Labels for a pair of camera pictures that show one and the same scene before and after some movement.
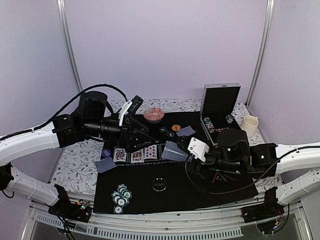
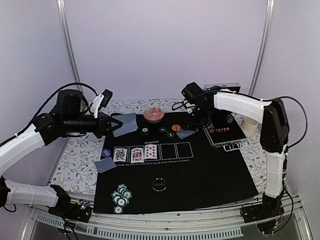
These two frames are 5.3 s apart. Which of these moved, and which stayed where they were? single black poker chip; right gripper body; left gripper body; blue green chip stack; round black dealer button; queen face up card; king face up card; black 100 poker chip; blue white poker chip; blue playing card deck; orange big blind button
Moved: blue playing card deck; right gripper body; left gripper body
Stayed: queen face up card; black 100 poker chip; blue green chip stack; blue white poker chip; king face up card; single black poker chip; round black dealer button; orange big blind button
